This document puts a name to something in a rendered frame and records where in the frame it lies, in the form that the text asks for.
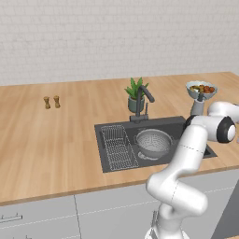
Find silver drawer handle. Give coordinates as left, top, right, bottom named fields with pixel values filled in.
left=0, top=213, right=23, bottom=224

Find dark grey sink faucet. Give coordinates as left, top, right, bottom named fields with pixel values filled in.
left=129, top=85, right=156, bottom=124

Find dark grey sink basin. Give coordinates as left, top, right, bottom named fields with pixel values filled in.
left=93, top=116, right=218, bottom=174

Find grey metal colander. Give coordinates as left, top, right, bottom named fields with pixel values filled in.
left=134, top=128, right=176, bottom=160

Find pale bowl of fruit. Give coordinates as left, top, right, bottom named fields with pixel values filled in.
left=185, top=80, right=219, bottom=101

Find grey drawer front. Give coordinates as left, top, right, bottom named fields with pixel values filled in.
left=179, top=168, right=239, bottom=196
left=74, top=183, right=161, bottom=217
left=0, top=194, right=78, bottom=230

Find green plant in grey pot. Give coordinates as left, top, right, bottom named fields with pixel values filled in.
left=124, top=77, right=150, bottom=114

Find wire dish rack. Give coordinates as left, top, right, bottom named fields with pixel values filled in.
left=99, top=124, right=140, bottom=172

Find silver cupboard door handle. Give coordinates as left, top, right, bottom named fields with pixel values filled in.
left=151, top=210, right=158, bottom=232

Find grey soap dispenser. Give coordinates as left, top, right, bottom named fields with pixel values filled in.
left=190, top=92, right=206, bottom=117

